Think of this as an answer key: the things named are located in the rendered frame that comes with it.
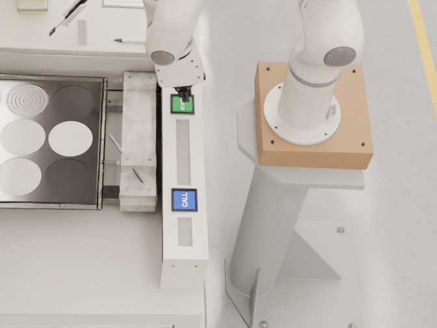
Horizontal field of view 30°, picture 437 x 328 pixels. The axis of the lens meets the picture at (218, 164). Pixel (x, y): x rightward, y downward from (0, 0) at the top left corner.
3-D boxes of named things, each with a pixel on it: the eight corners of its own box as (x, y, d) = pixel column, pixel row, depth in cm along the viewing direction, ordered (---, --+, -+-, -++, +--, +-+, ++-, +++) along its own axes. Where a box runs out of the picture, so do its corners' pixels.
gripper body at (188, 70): (149, 58, 170) (158, 92, 179) (198, 53, 169) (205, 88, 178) (149, 32, 174) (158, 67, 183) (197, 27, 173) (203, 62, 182)
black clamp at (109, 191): (103, 198, 181) (103, 192, 179) (103, 190, 183) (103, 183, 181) (119, 198, 182) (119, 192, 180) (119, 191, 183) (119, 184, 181)
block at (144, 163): (120, 172, 186) (120, 164, 184) (121, 159, 188) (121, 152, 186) (155, 172, 187) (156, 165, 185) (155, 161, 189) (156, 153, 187)
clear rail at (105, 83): (95, 211, 179) (95, 207, 178) (102, 79, 200) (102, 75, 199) (102, 211, 179) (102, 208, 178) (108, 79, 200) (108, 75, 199)
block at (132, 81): (123, 89, 200) (123, 81, 197) (123, 79, 202) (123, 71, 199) (155, 90, 201) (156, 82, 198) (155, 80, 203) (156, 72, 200)
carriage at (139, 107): (119, 211, 184) (119, 205, 181) (123, 86, 204) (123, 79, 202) (155, 212, 185) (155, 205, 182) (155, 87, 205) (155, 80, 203)
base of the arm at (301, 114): (341, 86, 205) (357, 39, 189) (339, 150, 195) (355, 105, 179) (266, 77, 205) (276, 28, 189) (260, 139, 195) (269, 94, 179)
